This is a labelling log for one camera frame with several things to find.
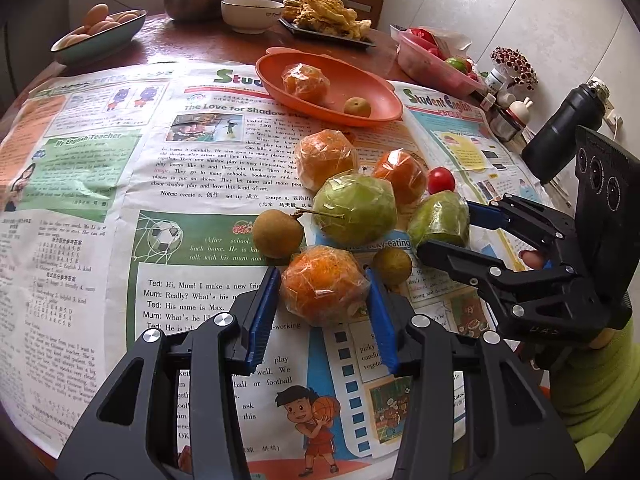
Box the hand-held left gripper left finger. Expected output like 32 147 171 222
55 266 281 480

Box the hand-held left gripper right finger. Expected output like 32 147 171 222
364 267 586 480

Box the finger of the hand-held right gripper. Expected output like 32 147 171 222
416 239 576 311
466 194 583 266

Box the plastic-wrapped green fruit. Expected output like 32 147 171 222
312 171 398 247
407 191 472 251

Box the red cherry tomato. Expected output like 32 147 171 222
427 166 457 195

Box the brown longan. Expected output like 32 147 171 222
372 246 414 286
343 96 372 118
251 210 306 260

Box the plastic-wrapped orange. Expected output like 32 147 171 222
295 129 361 193
281 62 331 105
372 149 430 206
280 245 372 328

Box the orange plastic plate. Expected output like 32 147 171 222
255 48 405 128

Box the person's right forearm green sleeve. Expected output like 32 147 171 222
532 327 640 461

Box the person's right hand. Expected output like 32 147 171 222
519 249 551 272

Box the newspaper with orange banner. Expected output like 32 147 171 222
395 80 556 341

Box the black bottle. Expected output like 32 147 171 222
521 77 612 185

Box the white rabbit figurine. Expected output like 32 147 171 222
506 96 535 123

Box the small white bottle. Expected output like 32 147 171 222
484 67 508 95

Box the red-white flower bunch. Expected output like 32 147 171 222
490 46 538 88

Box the pink plastic container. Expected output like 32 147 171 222
396 30 488 96

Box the white plastic bag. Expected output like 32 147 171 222
432 27 473 58

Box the newspaper with football picture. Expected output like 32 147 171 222
0 62 501 480

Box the dark baking tray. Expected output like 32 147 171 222
278 16 377 50

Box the wooden chair back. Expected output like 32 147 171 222
310 0 385 31

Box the pile of fried food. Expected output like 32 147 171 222
281 0 373 41

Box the white ceramic bowl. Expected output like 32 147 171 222
221 0 286 35

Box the stainless steel bowl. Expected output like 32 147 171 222
158 0 247 23

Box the teal bowl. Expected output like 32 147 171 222
50 8 149 66

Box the pile of brown eggs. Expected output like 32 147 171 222
65 3 141 41

